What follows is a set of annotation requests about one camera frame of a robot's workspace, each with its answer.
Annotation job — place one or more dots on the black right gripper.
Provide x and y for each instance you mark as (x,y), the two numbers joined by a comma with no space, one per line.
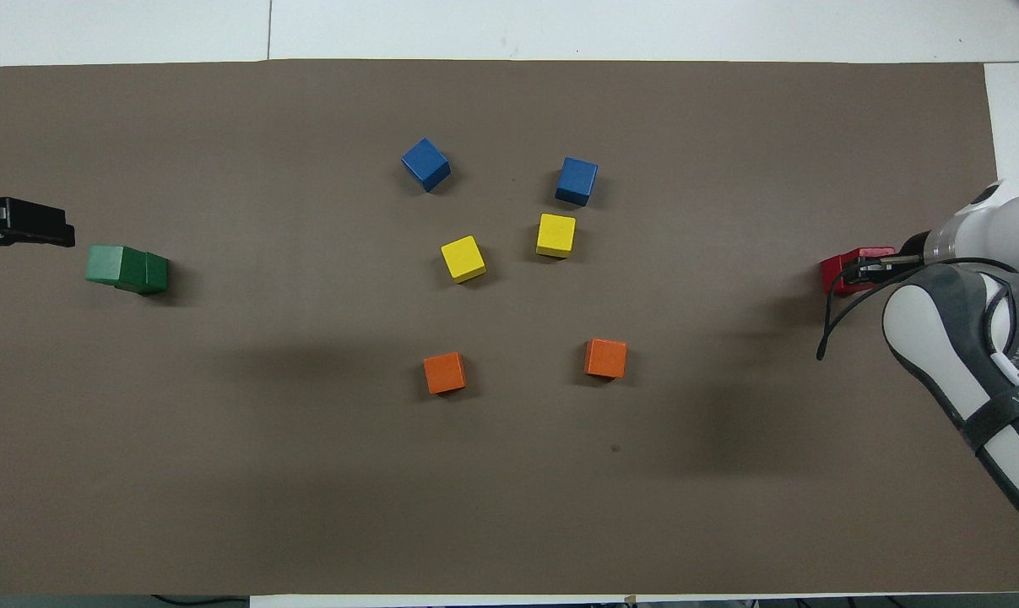
(914,250)

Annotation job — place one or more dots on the yellow wooden cube block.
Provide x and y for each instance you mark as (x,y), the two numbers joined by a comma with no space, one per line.
(463,258)
(556,235)

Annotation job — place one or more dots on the blue wooden cube block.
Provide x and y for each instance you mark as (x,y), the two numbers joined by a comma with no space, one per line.
(425,164)
(577,181)

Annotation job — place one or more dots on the brown paper table mat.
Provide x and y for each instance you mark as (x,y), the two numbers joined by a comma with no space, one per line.
(509,507)

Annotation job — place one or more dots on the green wooden cube block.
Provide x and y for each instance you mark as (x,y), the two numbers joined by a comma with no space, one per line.
(105,263)
(158,274)

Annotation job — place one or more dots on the orange wooden cube block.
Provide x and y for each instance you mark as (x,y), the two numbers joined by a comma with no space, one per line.
(605,358)
(444,372)

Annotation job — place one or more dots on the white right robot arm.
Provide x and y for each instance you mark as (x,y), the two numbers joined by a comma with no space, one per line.
(923,338)

